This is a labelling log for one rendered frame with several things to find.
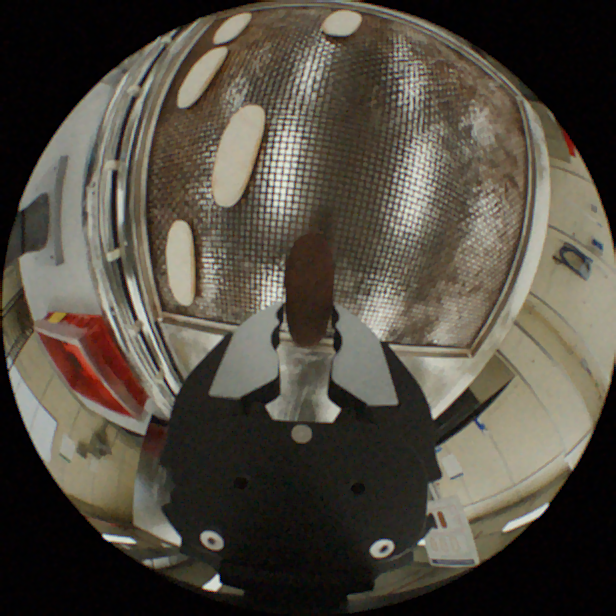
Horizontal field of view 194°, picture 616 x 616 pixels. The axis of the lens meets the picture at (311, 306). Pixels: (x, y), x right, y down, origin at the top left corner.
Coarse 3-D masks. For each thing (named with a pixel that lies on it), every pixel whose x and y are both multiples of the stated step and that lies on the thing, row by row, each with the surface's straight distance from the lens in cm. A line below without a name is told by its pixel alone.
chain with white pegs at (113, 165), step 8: (168, 40) 50; (160, 56) 49; (144, 80) 45; (136, 88) 41; (136, 96) 42; (128, 120) 40; (120, 152) 38; (112, 160) 35; (112, 168) 35; (112, 256) 34; (120, 256) 37; (136, 328) 39; (144, 336) 43; (160, 368) 49; (160, 376) 48; (168, 384) 53
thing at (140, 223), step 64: (192, 64) 31; (256, 64) 24; (384, 64) 25; (448, 64) 34; (448, 128) 24; (256, 192) 17; (320, 192) 17; (384, 192) 18; (256, 256) 18; (512, 256) 33; (192, 320) 25; (448, 320) 27
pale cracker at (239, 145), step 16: (240, 112) 20; (256, 112) 19; (240, 128) 18; (256, 128) 18; (224, 144) 18; (240, 144) 18; (256, 144) 18; (224, 160) 18; (240, 160) 17; (224, 176) 18; (240, 176) 17; (224, 192) 17; (240, 192) 17
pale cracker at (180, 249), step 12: (180, 228) 20; (168, 240) 22; (180, 240) 20; (192, 240) 20; (168, 252) 22; (180, 252) 21; (192, 252) 20; (168, 264) 22; (180, 264) 21; (192, 264) 21; (180, 276) 22; (192, 276) 21; (180, 288) 22; (192, 288) 22; (180, 300) 24; (192, 300) 23
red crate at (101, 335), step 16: (64, 320) 68; (80, 320) 59; (96, 320) 53; (96, 336) 53; (80, 352) 83; (112, 352) 57; (112, 368) 57; (128, 368) 60; (128, 384) 62; (144, 400) 68
